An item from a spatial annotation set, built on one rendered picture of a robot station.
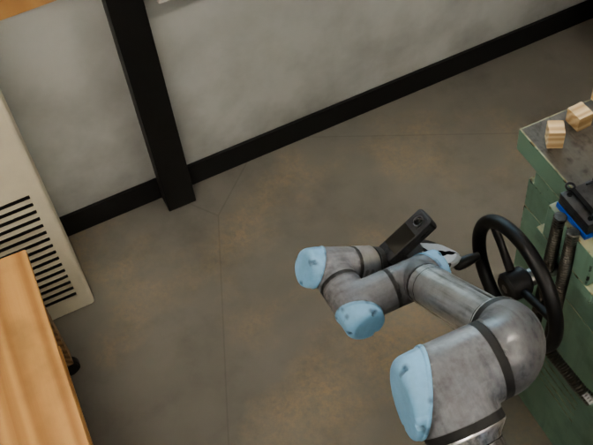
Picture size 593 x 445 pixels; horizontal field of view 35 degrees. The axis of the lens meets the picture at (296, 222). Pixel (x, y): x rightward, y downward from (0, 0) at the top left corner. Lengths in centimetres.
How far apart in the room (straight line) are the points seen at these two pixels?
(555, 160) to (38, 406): 122
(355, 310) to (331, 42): 151
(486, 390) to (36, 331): 126
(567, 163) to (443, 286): 51
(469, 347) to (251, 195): 186
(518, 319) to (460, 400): 15
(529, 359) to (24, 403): 123
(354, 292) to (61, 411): 79
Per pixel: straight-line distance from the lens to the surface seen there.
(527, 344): 132
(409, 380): 127
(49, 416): 216
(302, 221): 299
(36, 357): 224
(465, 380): 128
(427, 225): 177
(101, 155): 292
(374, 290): 166
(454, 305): 149
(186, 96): 288
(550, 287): 175
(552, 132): 195
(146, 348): 281
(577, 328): 215
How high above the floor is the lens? 236
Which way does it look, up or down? 52 degrees down
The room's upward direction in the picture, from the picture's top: 8 degrees counter-clockwise
